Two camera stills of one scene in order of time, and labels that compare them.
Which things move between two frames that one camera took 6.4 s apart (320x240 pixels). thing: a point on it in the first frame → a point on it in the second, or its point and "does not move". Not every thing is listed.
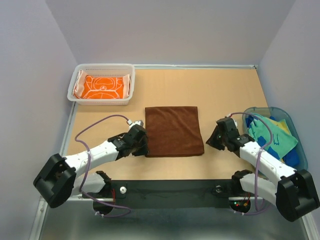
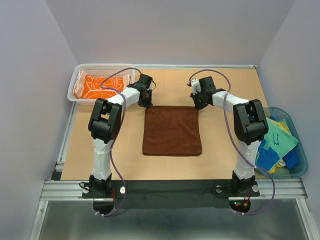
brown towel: x=175 y=131 does not move
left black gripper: x=144 y=149 → x=147 y=104
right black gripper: x=211 y=140 → x=199 y=106
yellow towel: x=282 y=124 does not move
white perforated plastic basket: x=103 y=69 does not move
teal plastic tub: x=273 y=112 does not move
